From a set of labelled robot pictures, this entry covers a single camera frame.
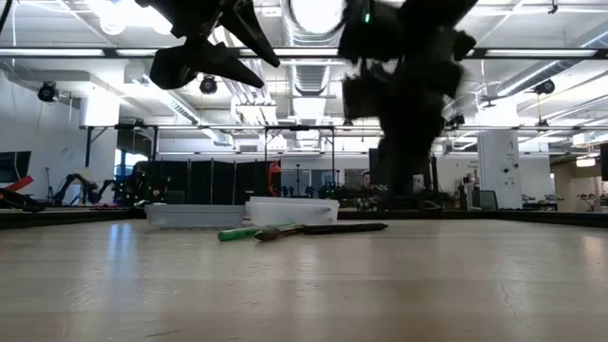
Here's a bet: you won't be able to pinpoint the black pen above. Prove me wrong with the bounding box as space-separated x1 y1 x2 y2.
253 221 390 242

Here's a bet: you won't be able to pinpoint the black partition panels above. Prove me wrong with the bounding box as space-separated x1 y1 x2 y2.
136 159 282 207

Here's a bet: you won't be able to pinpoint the green marker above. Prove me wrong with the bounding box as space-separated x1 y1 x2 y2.
217 222 296 243

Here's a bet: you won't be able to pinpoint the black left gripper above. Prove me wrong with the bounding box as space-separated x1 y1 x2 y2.
134 0 282 91

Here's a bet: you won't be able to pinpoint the white pillar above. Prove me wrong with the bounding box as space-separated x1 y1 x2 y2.
476 128 524 211

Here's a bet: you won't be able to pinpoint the clear plastic supply box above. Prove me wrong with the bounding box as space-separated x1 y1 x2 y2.
244 195 341 227

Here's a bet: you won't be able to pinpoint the red background object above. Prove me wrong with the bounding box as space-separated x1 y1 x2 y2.
0 174 35 194

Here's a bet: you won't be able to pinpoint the orange background machine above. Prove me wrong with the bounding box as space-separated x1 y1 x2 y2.
267 160 282 198

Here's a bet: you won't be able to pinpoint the clear plastic pencil box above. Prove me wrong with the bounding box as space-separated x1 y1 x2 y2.
143 203 247 230

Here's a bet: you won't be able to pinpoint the silver ceiling duct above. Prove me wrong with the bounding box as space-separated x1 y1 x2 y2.
283 59 344 149

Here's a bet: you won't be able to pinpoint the black ceiling spotlight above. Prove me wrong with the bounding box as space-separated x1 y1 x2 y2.
37 80 61 104
533 77 557 97
199 74 219 96

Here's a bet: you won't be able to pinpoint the dark wall monitor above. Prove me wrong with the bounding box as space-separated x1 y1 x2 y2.
0 150 32 184

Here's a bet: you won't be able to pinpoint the black background gantry frame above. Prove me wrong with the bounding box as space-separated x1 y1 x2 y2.
262 124 336 199

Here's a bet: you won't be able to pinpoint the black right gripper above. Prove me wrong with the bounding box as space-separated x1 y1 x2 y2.
337 0 466 211

